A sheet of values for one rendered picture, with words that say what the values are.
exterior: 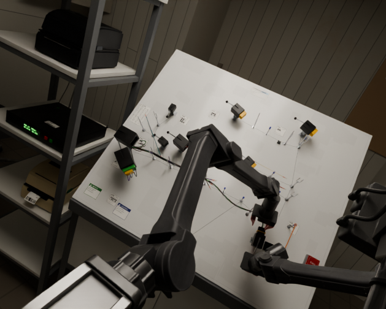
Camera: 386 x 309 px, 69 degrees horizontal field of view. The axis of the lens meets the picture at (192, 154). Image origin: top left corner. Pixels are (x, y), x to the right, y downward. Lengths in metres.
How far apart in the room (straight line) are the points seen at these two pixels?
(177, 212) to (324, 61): 2.93
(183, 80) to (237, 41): 1.93
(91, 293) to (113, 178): 1.10
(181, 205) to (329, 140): 1.17
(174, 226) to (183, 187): 0.10
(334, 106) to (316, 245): 2.11
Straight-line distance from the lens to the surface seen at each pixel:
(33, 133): 1.54
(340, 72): 3.31
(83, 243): 1.66
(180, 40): 2.96
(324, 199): 1.50
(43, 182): 1.69
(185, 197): 0.56
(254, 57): 3.43
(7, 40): 1.51
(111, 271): 0.39
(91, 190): 1.47
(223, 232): 1.35
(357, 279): 0.91
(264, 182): 1.03
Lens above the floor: 1.81
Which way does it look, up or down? 24 degrees down
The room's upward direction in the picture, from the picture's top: 22 degrees clockwise
